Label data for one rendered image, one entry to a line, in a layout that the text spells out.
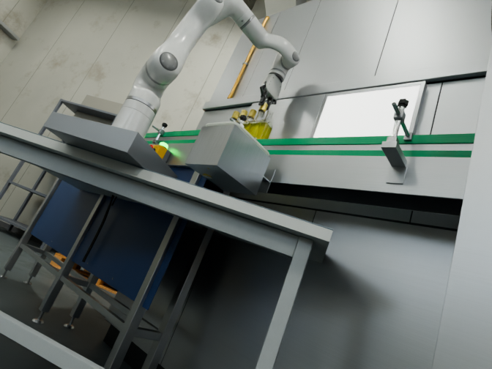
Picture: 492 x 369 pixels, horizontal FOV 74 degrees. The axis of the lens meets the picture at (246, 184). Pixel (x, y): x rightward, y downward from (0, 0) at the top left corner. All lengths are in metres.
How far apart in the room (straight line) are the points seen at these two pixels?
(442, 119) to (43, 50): 7.81
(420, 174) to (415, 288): 0.34
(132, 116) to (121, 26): 6.52
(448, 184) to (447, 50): 0.74
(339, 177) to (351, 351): 0.54
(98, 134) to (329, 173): 0.73
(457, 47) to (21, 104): 7.23
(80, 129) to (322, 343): 1.01
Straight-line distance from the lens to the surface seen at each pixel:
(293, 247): 0.91
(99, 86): 6.89
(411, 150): 1.10
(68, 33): 8.34
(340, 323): 1.18
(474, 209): 0.78
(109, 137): 1.03
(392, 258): 1.17
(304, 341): 1.23
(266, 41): 1.69
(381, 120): 1.42
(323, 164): 1.15
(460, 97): 1.43
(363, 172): 1.08
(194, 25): 1.50
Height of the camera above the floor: 0.53
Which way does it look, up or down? 17 degrees up
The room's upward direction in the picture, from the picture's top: 22 degrees clockwise
